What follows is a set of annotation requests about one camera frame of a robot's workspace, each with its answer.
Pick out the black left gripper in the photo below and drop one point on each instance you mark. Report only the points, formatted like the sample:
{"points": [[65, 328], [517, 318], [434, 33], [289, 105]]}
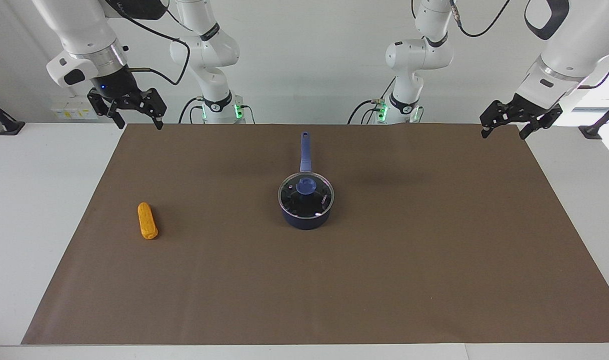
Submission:
{"points": [[532, 110]]}

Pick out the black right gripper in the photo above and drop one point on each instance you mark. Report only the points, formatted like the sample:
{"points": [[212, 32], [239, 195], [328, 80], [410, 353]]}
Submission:
{"points": [[112, 85]]}

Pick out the yellow corn cob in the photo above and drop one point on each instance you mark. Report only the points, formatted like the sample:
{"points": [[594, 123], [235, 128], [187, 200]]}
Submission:
{"points": [[147, 221]]}

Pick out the glass lid with blue knob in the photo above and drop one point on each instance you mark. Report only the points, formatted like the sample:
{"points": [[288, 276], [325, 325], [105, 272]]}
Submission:
{"points": [[305, 186]]}

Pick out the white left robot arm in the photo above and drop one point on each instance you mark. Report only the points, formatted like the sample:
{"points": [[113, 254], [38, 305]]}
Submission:
{"points": [[414, 55]]}

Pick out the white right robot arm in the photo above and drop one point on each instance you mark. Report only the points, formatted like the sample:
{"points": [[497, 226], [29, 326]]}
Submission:
{"points": [[204, 55]]}

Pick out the black clamp stand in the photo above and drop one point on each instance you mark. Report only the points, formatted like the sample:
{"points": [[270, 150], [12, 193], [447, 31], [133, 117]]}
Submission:
{"points": [[7, 126], [595, 130]]}

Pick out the brown table mat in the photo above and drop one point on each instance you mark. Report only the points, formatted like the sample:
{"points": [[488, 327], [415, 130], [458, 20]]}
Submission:
{"points": [[304, 285]]}

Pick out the white wall socket box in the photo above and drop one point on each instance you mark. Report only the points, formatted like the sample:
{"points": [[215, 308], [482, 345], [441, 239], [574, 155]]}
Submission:
{"points": [[67, 112]]}

